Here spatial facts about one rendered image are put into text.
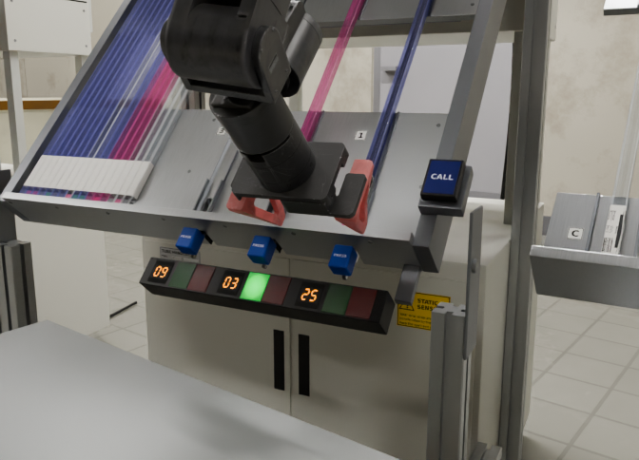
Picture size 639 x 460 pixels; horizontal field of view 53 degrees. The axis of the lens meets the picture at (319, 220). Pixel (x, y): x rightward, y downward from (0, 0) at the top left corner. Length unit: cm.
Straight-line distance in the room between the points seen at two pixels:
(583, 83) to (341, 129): 335
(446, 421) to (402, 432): 38
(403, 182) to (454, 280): 31
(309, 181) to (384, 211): 20
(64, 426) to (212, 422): 13
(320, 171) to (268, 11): 17
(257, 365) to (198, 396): 63
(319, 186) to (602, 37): 363
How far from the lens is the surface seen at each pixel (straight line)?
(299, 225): 77
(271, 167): 57
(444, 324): 76
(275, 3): 50
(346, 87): 490
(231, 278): 82
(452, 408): 80
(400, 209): 77
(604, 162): 414
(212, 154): 94
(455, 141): 80
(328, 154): 60
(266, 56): 48
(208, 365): 135
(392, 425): 120
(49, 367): 76
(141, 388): 68
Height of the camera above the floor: 89
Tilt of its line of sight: 11 degrees down
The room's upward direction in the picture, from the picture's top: straight up
